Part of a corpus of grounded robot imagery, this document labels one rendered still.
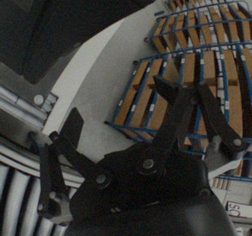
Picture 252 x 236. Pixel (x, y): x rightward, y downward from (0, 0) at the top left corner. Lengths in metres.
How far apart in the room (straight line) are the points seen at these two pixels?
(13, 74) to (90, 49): 0.25
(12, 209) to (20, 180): 0.11
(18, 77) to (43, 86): 0.07
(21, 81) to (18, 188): 0.28
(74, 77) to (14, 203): 0.41
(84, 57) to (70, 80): 0.09
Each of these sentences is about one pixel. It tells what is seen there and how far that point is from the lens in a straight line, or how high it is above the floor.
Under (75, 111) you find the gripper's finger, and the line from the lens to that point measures 0.20.
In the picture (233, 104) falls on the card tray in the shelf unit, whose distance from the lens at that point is 1.02.
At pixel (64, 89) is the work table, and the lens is 0.38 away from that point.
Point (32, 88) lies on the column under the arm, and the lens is 0.35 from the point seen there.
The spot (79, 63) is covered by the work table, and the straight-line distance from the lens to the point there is 0.41.
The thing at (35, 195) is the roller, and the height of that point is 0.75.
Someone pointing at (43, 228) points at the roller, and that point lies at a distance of 0.53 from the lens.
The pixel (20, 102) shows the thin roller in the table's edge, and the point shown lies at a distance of 0.35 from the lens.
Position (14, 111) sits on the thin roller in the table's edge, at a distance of 0.35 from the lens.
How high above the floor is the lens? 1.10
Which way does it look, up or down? 43 degrees down
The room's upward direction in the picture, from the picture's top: 92 degrees clockwise
